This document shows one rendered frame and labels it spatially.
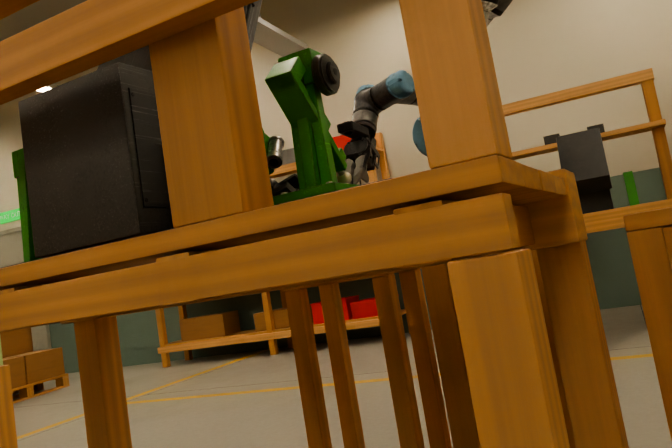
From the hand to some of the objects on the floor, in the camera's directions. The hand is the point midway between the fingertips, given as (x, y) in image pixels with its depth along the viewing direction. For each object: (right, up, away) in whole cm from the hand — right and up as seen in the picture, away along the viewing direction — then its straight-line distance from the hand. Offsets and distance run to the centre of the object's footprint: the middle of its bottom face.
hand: (352, 180), depth 168 cm
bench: (-19, -101, -36) cm, 109 cm away
